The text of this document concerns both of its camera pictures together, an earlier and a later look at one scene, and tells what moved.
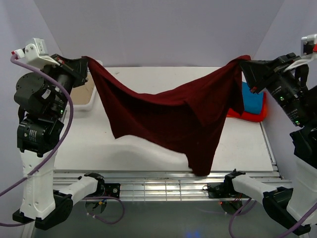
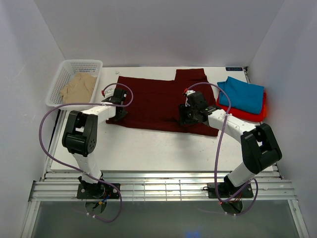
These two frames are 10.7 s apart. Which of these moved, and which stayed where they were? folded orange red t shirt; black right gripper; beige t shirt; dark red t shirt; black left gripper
Moved: black left gripper; black right gripper; dark red t shirt
Stayed: folded orange red t shirt; beige t shirt
